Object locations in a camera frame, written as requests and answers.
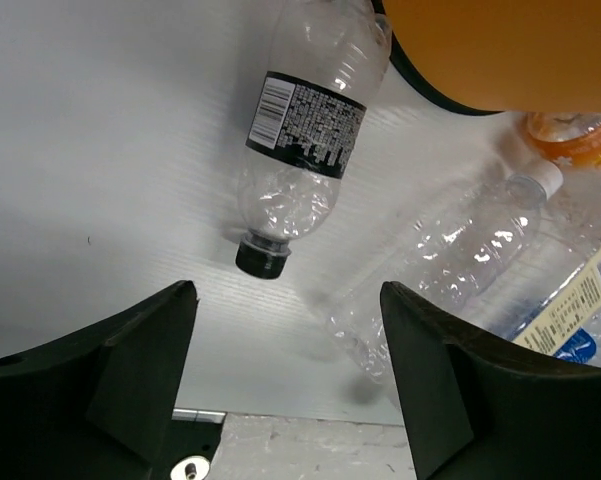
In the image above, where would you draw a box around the orange label plastic bottle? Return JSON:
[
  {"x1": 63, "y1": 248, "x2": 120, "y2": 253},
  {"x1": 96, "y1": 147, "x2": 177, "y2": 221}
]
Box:
[{"x1": 524, "y1": 112, "x2": 601, "y2": 182}]

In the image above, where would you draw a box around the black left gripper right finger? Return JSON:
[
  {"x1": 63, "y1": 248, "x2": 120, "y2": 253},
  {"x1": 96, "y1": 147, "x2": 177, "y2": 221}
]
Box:
[{"x1": 380, "y1": 282, "x2": 601, "y2": 479}]

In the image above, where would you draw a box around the clear unlabelled plastic bottle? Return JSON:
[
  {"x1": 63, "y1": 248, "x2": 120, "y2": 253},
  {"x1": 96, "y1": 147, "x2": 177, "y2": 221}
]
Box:
[{"x1": 327, "y1": 159, "x2": 564, "y2": 384}]

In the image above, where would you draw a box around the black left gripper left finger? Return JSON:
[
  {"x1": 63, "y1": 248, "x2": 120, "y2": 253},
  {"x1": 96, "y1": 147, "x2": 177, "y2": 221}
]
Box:
[{"x1": 0, "y1": 281, "x2": 198, "y2": 479}]

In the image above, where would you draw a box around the orange cylindrical bin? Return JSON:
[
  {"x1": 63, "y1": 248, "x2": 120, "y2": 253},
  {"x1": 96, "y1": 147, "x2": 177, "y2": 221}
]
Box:
[{"x1": 373, "y1": 0, "x2": 601, "y2": 116}]

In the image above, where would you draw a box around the clear bottle black label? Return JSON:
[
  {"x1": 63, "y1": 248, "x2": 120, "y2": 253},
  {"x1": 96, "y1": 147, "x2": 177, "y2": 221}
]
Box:
[{"x1": 235, "y1": 1, "x2": 392, "y2": 280}]

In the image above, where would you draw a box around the clear bottle cream label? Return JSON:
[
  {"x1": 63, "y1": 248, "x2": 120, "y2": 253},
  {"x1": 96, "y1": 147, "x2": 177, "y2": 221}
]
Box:
[{"x1": 476, "y1": 170, "x2": 601, "y2": 368}]

